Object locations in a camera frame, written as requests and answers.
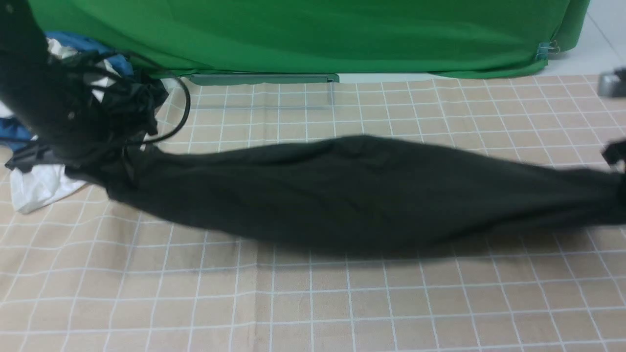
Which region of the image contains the beige checkered tablecloth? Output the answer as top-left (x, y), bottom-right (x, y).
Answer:
top-left (1, 75), bottom-right (626, 352)

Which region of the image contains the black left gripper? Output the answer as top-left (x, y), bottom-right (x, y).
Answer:
top-left (5, 78), bottom-right (168, 172)

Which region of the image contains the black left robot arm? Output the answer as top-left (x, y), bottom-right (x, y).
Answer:
top-left (1, 0), bottom-right (166, 176)

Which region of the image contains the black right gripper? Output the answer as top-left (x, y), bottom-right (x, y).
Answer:
top-left (602, 139), bottom-right (626, 172)

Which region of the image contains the green backdrop cloth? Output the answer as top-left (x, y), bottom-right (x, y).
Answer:
top-left (29, 0), bottom-right (589, 79)

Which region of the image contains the white garment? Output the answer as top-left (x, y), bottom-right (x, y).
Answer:
top-left (0, 38), bottom-right (123, 214)

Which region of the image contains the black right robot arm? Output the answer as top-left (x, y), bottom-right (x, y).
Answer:
top-left (597, 67), bottom-right (626, 168)

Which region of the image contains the dark gray long-sleeve top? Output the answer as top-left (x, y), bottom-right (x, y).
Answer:
top-left (66, 134), bottom-right (625, 253)

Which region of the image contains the blue binder clip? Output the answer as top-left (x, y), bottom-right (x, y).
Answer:
top-left (535, 40), bottom-right (561, 61)

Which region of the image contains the blue garment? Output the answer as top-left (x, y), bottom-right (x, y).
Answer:
top-left (0, 31), bottom-right (134, 140)

